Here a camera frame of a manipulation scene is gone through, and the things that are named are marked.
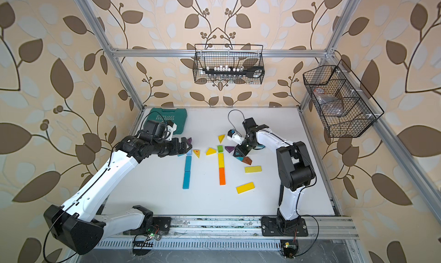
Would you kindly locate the yellow long block bottom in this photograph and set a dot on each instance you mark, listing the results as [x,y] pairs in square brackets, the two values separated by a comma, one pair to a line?
[246,187]

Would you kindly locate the green plastic tool case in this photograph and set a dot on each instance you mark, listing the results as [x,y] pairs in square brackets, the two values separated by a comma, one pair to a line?
[178,116]

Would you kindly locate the dark purple triangle block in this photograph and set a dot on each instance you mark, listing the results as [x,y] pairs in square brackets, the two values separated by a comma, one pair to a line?
[229,149]

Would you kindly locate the black wire basket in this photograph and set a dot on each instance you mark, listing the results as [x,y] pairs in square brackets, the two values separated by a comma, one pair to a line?
[213,55]
[345,106]

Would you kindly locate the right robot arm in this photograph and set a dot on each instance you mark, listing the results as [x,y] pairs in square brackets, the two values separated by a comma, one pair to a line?
[294,166]

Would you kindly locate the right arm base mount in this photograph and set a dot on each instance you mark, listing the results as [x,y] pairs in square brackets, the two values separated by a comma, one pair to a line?
[278,227]

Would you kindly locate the yellow small block bottom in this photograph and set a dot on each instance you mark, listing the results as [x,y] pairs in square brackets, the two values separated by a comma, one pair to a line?
[221,138]

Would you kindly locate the long yellow block diagonal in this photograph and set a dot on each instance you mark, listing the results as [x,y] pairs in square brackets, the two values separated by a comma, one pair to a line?
[221,161]

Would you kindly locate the brown house-shaped block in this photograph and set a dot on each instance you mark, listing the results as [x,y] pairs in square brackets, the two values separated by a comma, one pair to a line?
[247,160]

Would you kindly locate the orange rectangular block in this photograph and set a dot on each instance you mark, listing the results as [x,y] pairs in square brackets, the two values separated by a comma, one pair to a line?
[222,178]

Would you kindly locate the black wire basket back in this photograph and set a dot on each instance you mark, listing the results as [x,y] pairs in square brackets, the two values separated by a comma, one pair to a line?
[213,55]

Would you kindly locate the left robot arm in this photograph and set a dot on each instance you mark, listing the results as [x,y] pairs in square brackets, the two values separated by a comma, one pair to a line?
[77,224]

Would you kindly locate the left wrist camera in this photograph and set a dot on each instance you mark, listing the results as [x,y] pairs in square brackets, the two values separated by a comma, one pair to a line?
[171,128]

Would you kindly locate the socket bit holder strip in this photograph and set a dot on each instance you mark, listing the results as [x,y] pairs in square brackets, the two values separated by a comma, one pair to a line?
[253,72]

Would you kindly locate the teal long block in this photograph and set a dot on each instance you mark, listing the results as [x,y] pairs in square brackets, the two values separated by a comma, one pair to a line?
[187,167]
[186,180]

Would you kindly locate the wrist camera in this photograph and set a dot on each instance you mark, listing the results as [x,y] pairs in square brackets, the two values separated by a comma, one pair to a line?
[235,136]
[171,128]

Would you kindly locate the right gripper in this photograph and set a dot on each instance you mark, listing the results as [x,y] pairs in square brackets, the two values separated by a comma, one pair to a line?
[243,151]

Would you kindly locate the yellow small block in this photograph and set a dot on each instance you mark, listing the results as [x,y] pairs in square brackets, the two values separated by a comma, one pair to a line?
[221,138]
[211,151]

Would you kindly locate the clear plastic bag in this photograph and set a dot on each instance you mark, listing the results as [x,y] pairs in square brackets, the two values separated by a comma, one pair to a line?
[330,105]

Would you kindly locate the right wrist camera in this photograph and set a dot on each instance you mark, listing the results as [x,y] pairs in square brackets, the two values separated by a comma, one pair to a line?
[235,136]

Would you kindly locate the aluminium rail front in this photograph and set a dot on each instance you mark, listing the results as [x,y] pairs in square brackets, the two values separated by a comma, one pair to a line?
[199,226]

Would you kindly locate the black wire basket right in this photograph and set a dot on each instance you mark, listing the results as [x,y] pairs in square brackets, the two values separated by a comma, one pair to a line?
[345,106]

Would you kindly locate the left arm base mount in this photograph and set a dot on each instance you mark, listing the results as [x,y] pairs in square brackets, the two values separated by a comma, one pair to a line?
[150,224]

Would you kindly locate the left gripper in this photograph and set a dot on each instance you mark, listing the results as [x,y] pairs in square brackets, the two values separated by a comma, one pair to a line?
[179,150]

